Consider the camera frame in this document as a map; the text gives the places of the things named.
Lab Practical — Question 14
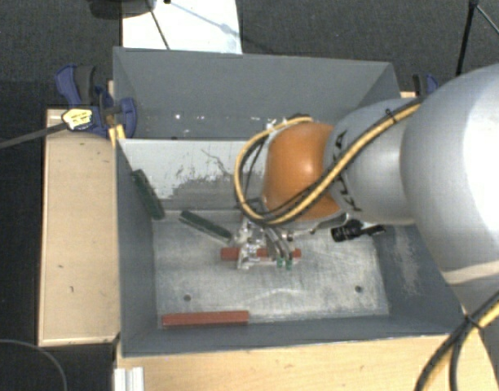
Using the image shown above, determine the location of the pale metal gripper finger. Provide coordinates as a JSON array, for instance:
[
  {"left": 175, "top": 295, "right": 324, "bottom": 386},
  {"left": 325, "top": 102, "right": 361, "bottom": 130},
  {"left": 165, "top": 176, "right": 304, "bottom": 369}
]
[
  {"left": 236, "top": 255, "right": 268, "bottom": 271},
  {"left": 232, "top": 225, "right": 254, "bottom": 249}
]

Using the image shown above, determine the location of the red-brown block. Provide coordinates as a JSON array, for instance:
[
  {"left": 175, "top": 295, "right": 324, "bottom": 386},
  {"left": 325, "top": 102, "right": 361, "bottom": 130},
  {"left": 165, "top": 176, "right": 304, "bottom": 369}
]
[
  {"left": 161, "top": 310, "right": 251, "bottom": 329},
  {"left": 220, "top": 247, "right": 303, "bottom": 263}
]

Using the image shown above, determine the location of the grey metal bin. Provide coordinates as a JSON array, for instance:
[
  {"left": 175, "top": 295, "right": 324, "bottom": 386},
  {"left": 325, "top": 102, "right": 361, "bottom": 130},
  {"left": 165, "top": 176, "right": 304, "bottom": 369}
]
[{"left": 112, "top": 46, "right": 467, "bottom": 358}]

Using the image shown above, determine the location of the dark green flat block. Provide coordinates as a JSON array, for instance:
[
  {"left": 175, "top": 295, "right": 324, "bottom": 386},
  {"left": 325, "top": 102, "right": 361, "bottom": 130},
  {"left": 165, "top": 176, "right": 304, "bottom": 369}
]
[
  {"left": 179, "top": 209, "right": 233, "bottom": 244},
  {"left": 130, "top": 169, "right": 166, "bottom": 221}
]

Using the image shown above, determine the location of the pale wood flat board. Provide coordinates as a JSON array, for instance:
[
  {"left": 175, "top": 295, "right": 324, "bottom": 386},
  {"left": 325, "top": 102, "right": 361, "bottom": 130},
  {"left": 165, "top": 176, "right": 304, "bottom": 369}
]
[{"left": 37, "top": 108, "right": 122, "bottom": 348}]

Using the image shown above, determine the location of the black cylinder on white bracket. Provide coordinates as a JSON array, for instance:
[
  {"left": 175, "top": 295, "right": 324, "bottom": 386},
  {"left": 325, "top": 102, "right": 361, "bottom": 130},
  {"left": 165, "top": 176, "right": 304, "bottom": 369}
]
[{"left": 329, "top": 219, "right": 386, "bottom": 244}]

